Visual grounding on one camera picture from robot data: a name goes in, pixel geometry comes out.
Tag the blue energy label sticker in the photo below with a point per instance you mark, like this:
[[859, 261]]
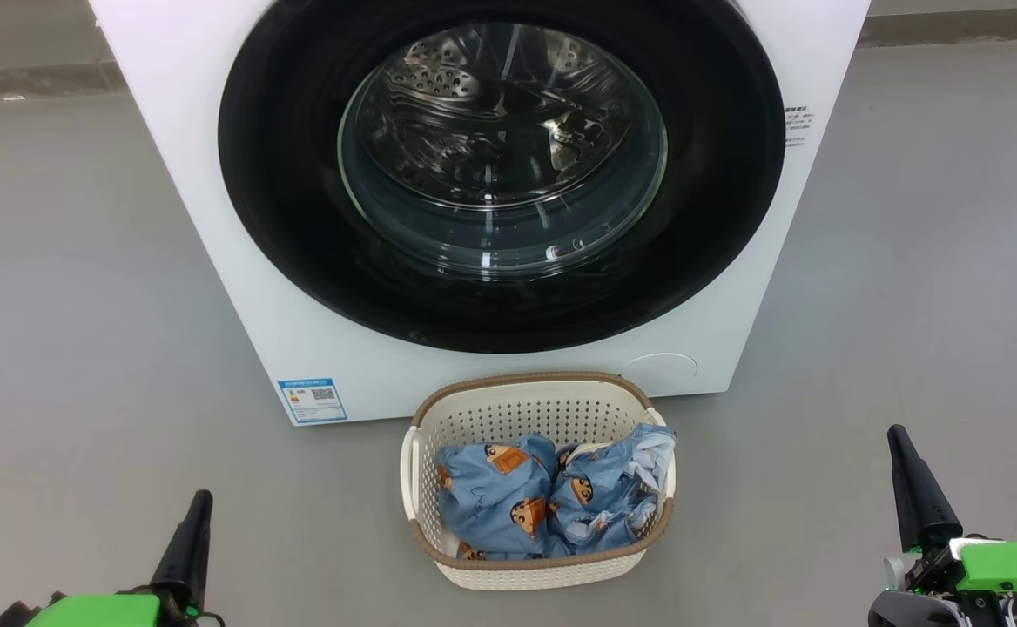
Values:
[[313, 401]]

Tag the white front-load washing machine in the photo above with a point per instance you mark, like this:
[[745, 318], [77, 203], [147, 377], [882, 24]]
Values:
[[204, 261]]

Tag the cream perforated laundry basket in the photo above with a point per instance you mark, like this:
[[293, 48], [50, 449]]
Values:
[[508, 409]]

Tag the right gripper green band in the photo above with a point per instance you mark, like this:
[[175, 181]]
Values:
[[1013, 570]]

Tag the steel washer drum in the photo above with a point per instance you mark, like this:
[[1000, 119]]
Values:
[[474, 96]]

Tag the round white filter cover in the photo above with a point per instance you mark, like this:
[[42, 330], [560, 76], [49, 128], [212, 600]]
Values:
[[661, 373]]

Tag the round black glass washer door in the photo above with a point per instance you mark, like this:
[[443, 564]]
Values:
[[282, 218]]

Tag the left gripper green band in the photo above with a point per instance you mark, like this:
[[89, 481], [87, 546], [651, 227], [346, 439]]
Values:
[[95, 610]]

